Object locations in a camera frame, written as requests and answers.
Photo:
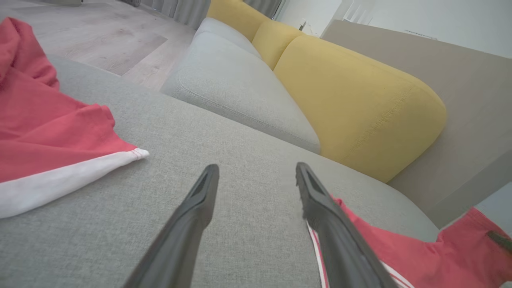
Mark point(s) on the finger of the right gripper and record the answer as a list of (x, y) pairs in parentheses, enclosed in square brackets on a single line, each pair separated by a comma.
[(502, 240)]

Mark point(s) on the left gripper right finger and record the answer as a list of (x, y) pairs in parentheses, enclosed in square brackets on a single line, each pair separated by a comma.
[(336, 240)]

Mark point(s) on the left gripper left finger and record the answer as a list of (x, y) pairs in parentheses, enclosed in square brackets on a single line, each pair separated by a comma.
[(188, 228)]

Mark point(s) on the red jersey with white sleeves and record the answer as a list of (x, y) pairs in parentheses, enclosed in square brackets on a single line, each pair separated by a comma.
[(440, 260)]

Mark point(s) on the red garment with white hem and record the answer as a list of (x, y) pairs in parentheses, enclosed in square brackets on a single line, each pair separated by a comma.
[(48, 132)]

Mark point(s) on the large grey sofa seat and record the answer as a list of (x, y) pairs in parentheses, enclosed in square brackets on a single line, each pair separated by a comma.
[(180, 132)]

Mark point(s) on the taupe panel behind sofa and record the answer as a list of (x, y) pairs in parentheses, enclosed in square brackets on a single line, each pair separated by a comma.
[(460, 120)]

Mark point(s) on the large yellow back cushion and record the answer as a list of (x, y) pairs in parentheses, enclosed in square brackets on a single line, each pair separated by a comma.
[(360, 108)]

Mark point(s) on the medium yellow back cushion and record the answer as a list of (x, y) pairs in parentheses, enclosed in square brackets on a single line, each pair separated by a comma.
[(276, 40)]

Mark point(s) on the small yellow back cushion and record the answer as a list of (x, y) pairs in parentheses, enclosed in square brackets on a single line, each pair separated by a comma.
[(236, 16)]

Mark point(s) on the grey curtain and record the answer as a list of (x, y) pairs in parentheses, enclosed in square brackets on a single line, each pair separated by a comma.
[(188, 10)]

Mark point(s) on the white wall radiator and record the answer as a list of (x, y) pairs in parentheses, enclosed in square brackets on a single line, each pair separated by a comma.
[(358, 12)]

